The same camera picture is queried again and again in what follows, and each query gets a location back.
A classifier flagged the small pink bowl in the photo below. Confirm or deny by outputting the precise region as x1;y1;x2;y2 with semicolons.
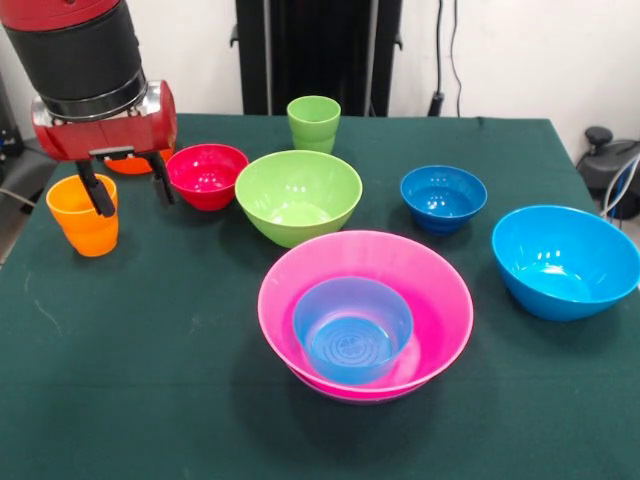
165;143;250;212

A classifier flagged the dark green tablecloth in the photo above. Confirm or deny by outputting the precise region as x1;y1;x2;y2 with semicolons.
0;111;640;480

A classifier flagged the small light blue bowl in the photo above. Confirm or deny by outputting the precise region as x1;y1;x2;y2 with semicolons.
292;276;415;386

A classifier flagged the orange bowl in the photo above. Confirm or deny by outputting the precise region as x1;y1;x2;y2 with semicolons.
104;148;175;176

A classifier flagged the large pink bowl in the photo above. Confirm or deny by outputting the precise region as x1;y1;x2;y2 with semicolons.
257;229;475;402

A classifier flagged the lime green bowl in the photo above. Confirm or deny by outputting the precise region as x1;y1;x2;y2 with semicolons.
234;149;364;250

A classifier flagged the large light blue bowl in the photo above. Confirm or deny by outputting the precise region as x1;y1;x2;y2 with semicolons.
491;203;640;323

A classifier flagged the green cup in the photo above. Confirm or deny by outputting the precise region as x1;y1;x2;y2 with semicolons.
286;95;342;155

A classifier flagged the dark blue bowl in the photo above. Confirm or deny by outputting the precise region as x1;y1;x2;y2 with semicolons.
399;165;489;236

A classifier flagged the black hanging cable with plug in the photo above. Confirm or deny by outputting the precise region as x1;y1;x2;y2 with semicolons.
429;0;464;119

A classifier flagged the purple bowl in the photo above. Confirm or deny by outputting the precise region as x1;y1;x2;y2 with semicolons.
292;369;436;405

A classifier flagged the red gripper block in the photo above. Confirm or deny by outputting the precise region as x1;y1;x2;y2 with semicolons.
30;79;179;219

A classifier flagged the orange cup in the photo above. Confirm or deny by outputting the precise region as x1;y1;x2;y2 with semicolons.
45;173;120;258

